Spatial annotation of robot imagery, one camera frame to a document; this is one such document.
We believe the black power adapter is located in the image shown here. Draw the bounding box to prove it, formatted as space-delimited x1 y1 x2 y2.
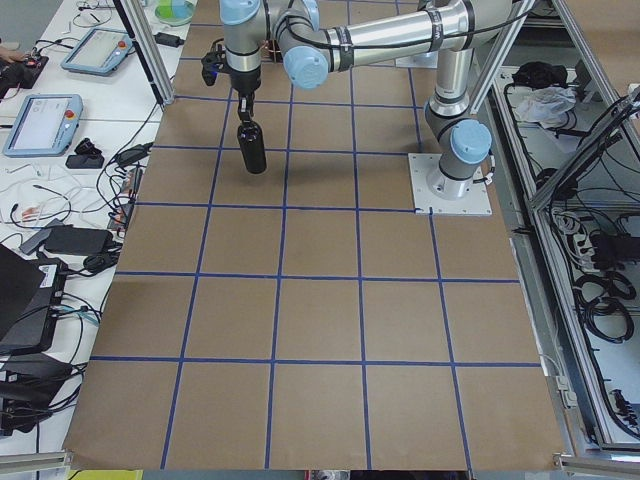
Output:
154 32 185 48

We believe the teach pendant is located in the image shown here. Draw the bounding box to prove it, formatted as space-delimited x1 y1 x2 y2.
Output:
2 94 84 158
60 27 133 76

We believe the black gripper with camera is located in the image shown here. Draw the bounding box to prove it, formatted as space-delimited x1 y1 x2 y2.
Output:
230 69 261 128

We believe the teach pendant far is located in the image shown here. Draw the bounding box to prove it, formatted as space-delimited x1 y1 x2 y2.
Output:
60 27 133 76

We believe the robot arm carrying bottle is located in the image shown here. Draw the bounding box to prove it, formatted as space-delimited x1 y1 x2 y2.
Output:
202 1 526 200

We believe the dark wine bottle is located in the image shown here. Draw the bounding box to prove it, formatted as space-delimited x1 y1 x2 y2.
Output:
237 121 267 174

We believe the aluminium frame post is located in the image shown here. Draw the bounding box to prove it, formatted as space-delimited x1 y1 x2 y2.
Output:
113 0 174 107

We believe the black laptop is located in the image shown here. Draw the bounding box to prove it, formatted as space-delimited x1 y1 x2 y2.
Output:
1 246 67 355

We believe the black power brick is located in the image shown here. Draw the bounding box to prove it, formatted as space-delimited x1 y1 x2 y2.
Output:
44 226 112 255

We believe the green bowl with blocks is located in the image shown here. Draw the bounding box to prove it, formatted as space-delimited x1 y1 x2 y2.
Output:
154 0 195 27

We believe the white cloth bundle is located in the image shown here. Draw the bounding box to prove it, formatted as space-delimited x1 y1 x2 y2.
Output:
514 86 576 128

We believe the white base plate bottle side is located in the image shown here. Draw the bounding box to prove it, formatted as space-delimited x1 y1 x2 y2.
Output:
408 153 492 217

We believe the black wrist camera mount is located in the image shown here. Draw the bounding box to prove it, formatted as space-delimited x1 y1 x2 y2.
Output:
201 39 229 86

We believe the teach pendant near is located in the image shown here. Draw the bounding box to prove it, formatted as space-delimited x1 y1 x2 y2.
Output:
2 94 84 158

